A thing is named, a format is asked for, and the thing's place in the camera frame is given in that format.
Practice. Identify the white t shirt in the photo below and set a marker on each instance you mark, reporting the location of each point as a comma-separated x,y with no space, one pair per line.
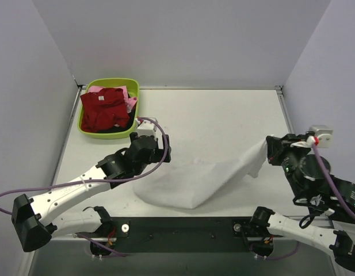
190,186

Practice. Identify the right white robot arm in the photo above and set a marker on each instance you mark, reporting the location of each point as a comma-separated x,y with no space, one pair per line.
330,224

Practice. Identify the black t shirt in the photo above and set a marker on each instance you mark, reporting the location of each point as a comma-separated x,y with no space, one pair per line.
116,110

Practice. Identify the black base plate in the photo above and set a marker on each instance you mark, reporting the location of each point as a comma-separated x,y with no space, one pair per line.
180,234

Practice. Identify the pink t shirt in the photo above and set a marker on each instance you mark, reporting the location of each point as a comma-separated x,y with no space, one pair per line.
107,107

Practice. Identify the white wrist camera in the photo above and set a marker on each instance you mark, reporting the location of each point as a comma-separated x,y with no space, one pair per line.
323,134
146,127

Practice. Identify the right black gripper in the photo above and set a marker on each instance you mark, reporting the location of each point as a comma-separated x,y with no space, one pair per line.
274,148

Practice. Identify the red t shirt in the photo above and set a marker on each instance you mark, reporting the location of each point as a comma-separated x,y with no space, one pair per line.
90,110

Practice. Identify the green plastic basket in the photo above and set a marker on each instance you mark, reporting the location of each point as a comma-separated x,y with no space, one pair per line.
132,89

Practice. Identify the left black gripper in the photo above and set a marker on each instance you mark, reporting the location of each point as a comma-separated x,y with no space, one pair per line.
161,149

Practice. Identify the aluminium front rail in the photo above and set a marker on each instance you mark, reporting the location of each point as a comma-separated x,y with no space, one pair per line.
65,232

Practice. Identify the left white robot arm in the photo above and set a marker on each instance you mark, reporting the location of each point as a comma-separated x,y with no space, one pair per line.
40,218

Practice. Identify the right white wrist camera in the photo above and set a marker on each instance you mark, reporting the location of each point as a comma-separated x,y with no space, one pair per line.
323,134

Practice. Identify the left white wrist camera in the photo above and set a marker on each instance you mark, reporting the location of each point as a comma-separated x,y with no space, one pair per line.
146,127

